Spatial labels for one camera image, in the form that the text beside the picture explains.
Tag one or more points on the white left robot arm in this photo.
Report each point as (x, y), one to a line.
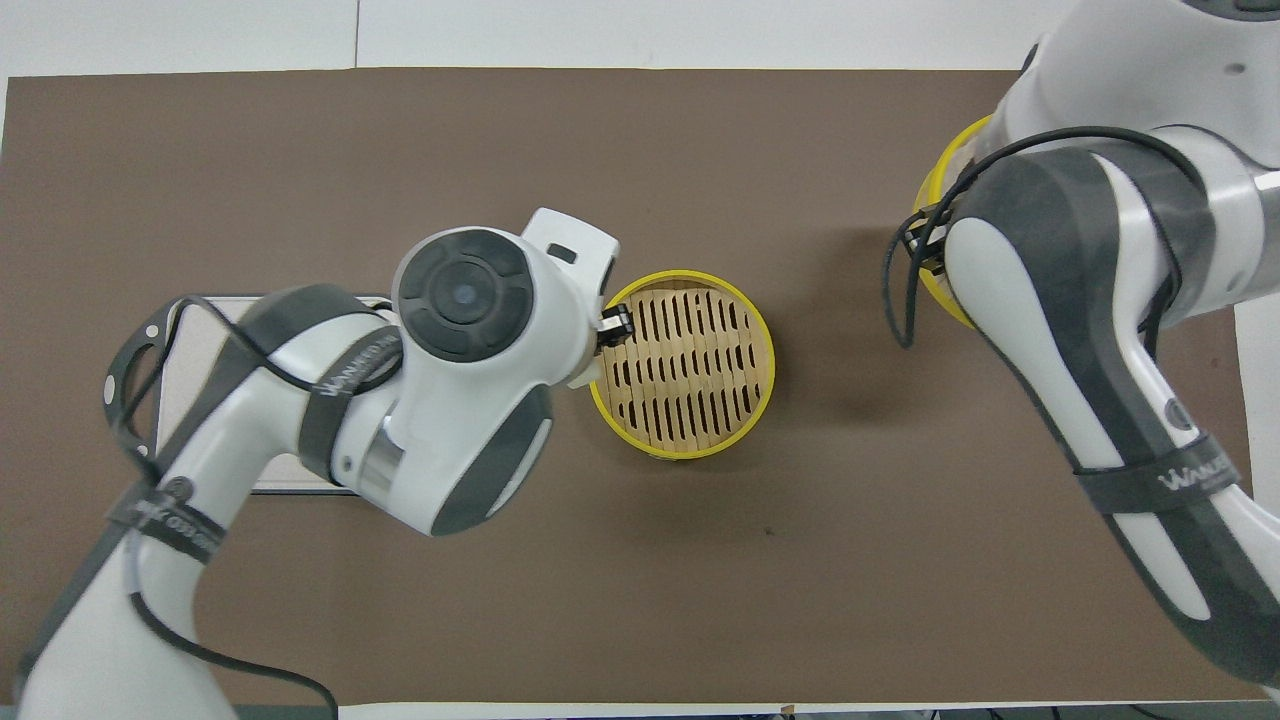
(460, 440)

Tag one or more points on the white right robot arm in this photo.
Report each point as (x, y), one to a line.
(1100, 300)

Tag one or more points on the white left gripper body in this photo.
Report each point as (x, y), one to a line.
(575, 235)

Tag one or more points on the yellow steamer basket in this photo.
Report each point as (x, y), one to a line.
(940, 295)

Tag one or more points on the yellow bamboo steamer base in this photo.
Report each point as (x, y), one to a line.
(690, 370)

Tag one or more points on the brown table mat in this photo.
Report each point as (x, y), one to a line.
(700, 600)

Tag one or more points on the white grey-rimmed cutting board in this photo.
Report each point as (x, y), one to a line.
(195, 370)

